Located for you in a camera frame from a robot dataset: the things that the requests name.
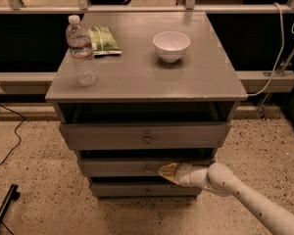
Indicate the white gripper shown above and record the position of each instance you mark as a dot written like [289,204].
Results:
[187,175]

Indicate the grey drawer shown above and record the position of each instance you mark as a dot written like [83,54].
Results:
[130,167]
[141,136]
[141,189]

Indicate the grey wooden drawer cabinet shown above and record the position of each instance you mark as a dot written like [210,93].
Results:
[137,86]

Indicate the green snack bag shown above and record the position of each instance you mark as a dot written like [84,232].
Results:
[103,41]

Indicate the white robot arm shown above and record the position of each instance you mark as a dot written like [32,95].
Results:
[220,180]

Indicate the metal railing frame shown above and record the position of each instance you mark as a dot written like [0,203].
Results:
[84,6]

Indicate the clear plastic water bottle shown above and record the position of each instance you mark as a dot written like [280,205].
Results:
[80,45]

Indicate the metal diagonal brace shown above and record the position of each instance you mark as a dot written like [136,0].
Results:
[276,73]

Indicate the grey top drawer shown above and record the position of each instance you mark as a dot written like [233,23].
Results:
[141,136]

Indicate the black stand leg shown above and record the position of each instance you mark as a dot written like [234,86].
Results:
[12,195]

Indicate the white ceramic bowl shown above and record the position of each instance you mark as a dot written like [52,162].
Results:
[171,45]

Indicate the grey bottom drawer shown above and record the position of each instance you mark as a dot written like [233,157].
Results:
[141,189]

